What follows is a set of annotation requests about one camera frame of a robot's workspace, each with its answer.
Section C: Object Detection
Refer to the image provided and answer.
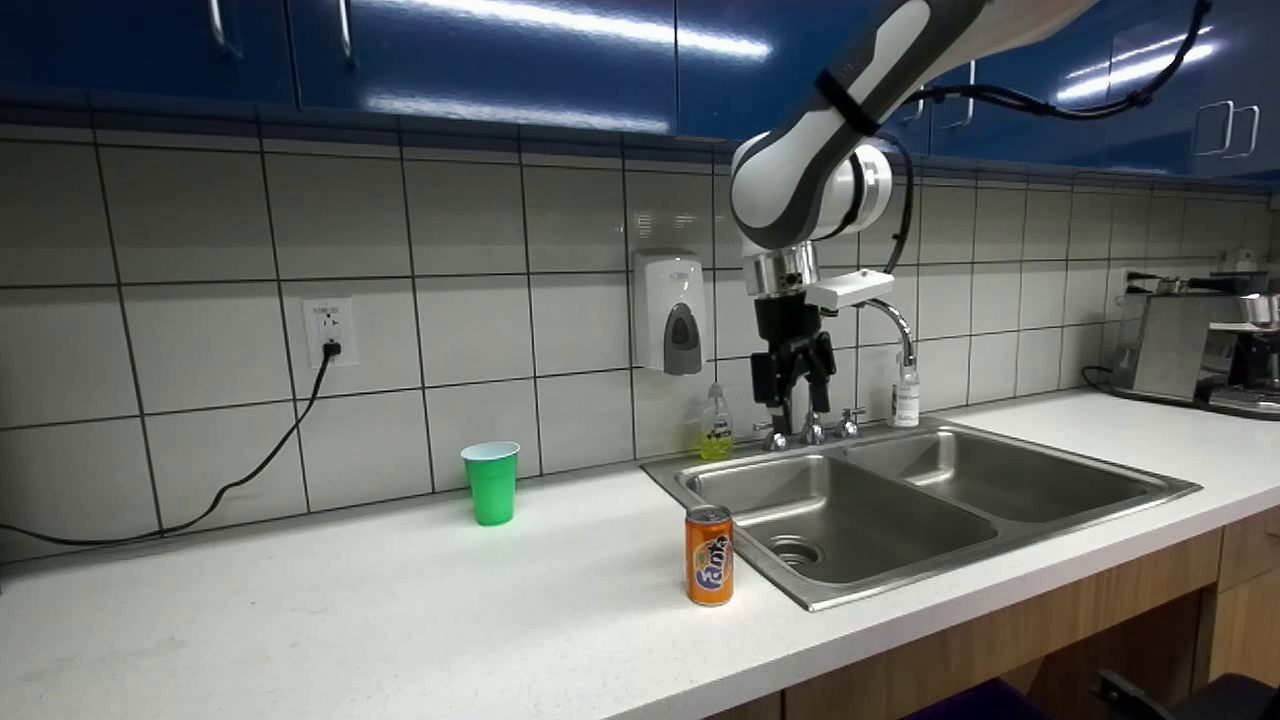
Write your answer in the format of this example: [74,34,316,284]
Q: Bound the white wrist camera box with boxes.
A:
[805,263,901,312]

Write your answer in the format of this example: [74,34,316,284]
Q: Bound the small white bottle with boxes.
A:
[886,360,927,434]

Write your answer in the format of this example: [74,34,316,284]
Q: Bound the green plastic cup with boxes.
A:
[457,440,525,533]

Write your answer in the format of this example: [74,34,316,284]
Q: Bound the chrome gooseneck faucet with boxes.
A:
[757,294,925,453]

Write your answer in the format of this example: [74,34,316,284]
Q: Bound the wooden lower cabinet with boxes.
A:
[711,509,1280,720]

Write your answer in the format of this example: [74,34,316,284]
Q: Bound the blue upper cabinets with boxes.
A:
[0,0,1280,188]

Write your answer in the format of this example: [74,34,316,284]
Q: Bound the yellow-green dish soap bottle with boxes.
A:
[691,376,742,469]

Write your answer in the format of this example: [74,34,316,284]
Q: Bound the stainless steel double sink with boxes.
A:
[640,422,1202,617]

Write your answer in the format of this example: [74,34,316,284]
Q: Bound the white wall power outlet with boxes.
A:
[300,295,360,369]

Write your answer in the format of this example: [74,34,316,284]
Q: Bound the black power cord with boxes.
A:
[0,342,349,551]

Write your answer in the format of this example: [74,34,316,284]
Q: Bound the silver coffee machine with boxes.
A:
[1115,263,1280,424]

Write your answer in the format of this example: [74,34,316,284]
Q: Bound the white wall soap dispenser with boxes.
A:
[631,252,708,381]

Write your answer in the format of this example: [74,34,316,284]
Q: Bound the orange soda can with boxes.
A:
[678,502,739,611]

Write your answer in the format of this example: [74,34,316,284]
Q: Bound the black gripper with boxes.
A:
[742,287,844,440]

